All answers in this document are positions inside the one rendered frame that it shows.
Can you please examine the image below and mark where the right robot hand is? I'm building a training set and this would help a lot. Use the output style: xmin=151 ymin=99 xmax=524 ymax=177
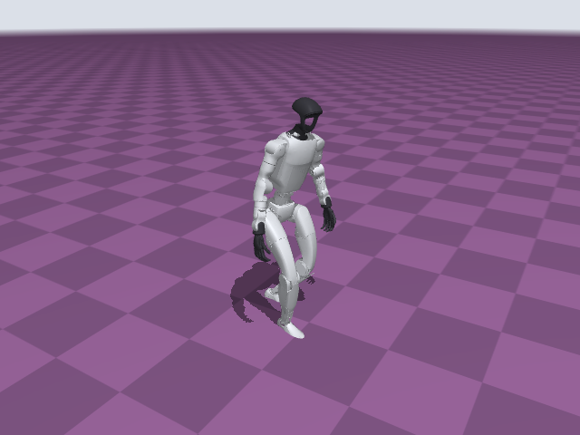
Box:
xmin=253 ymin=222 xmax=271 ymax=262

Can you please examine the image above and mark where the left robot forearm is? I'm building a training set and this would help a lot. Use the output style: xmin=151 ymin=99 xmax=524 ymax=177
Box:
xmin=313 ymin=165 xmax=331 ymax=205

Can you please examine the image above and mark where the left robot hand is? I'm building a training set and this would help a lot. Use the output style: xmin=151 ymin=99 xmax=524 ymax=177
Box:
xmin=321 ymin=197 xmax=336 ymax=232

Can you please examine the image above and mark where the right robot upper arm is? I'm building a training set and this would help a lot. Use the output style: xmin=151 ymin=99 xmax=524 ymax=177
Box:
xmin=256 ymin=139 xmax=287 ymax=194

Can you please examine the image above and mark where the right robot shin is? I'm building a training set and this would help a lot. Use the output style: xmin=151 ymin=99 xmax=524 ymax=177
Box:
xmin=278 ymin=273 xmax=299 ymax=326

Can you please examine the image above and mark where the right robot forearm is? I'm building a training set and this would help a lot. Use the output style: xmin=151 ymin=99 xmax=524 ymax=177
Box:
xmin=252 ymin=180 xmax=267 ymax=232

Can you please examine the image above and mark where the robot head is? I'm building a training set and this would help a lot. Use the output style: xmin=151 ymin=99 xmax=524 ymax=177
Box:
xmin=286 ymin=97 xmax=323 ymax=140

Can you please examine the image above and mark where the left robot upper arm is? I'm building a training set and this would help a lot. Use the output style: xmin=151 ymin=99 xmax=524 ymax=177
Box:
xmin=308 ymin=133 xmax=325 ymax=178

